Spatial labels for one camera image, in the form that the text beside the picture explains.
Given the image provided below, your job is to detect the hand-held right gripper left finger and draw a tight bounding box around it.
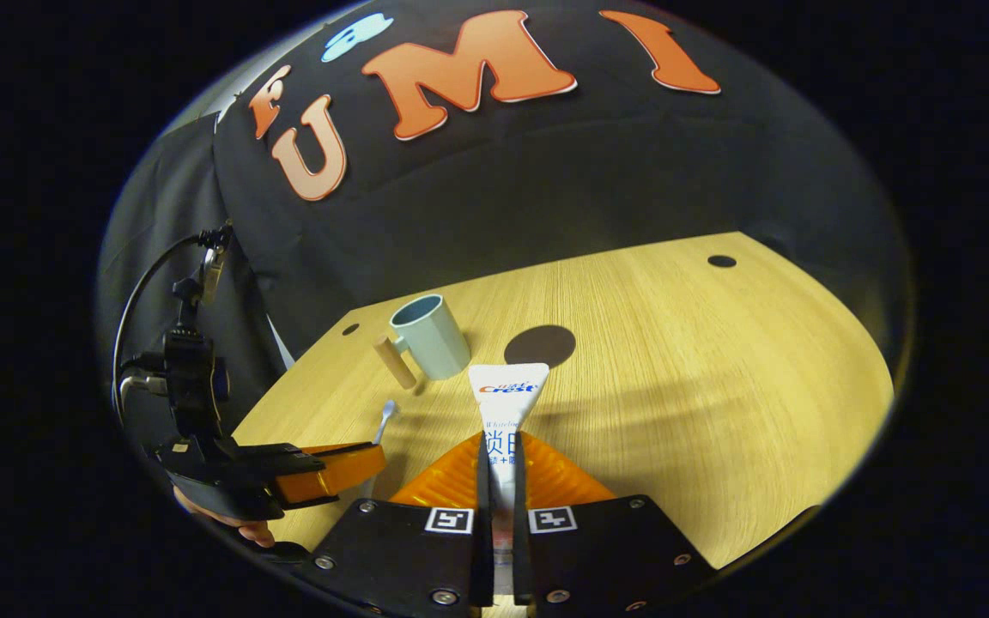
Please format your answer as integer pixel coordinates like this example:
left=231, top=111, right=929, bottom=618
left=293, top=432, right=495, bottom=615

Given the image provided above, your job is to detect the dark grey curtain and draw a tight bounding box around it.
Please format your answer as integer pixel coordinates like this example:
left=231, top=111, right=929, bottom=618
left=100, top=116, right=289, bottom=482

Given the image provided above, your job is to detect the light blue cup wooden handle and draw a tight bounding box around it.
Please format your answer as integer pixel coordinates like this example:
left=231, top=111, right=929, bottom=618
left=373, top=294, right=471, bottom=391

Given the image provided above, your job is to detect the white toothpaste tube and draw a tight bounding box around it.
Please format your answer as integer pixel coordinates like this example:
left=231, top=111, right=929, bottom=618
left=467, top=362, right=551, bottom=559

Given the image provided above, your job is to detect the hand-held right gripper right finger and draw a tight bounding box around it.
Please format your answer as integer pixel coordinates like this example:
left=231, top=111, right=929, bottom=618
left=507, top=432, right=719, bottom=615

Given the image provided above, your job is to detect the black backdrop cloth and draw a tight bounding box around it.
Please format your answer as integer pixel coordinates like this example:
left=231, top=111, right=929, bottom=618
left=211, top=0, right=912, bottom=361

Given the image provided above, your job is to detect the white toothbrush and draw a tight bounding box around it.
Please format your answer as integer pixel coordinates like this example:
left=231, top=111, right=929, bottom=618
left=361, top=399, right=401, bottom=500

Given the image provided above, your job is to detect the dark brown round coaster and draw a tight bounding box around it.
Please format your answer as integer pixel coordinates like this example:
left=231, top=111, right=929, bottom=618
left=503, top=324, right=578, bottom=370

